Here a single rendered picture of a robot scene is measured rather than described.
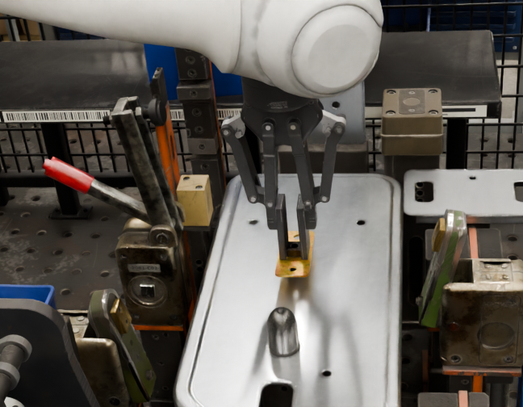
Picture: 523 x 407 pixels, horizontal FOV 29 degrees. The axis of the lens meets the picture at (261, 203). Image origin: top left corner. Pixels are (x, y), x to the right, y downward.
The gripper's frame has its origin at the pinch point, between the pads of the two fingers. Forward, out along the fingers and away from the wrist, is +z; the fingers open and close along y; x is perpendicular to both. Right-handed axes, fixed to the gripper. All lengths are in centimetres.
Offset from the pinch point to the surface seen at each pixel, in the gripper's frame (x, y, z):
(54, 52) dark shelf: 49, -43, 2
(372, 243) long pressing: 4.4, 8.4, 5.7
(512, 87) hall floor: 223, 45, 106
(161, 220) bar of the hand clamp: -2.2, -14.0, -2.7
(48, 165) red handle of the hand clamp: -0.9, -25.9, -9.1
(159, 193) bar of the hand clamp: -2.1, -13.7, -6.1
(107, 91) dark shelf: 36.3, -30.8, 2.3
